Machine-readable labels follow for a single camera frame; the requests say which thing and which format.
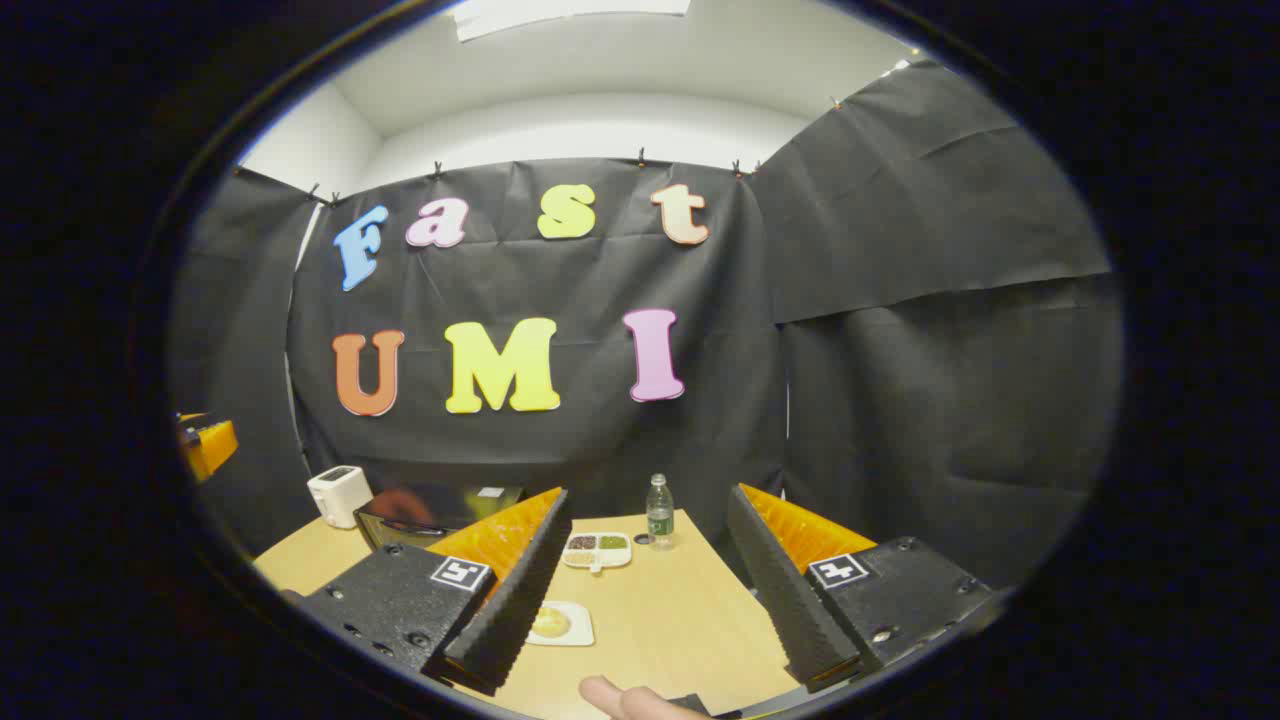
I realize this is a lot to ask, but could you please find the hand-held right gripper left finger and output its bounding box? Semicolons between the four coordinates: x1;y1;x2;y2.
288;487;574;698

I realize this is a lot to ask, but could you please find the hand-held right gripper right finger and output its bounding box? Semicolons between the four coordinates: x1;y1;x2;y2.
726;483;1006;694

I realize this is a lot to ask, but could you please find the black electric oven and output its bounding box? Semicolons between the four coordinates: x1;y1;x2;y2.
353;483;528;553

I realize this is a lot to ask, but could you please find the white square plate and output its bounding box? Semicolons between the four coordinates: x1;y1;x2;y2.
525;600;596;648

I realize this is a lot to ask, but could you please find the white divided dish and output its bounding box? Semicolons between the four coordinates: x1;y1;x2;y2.
561;531;634;575

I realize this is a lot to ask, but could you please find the white toaster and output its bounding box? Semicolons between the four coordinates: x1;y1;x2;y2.
307;465;375;530

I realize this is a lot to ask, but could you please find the clear green-label water bottle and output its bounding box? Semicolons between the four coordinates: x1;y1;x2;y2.
645;473;677;552

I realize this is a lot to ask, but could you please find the black backdrop cloth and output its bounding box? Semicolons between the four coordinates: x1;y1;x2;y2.
170;60;1126;591

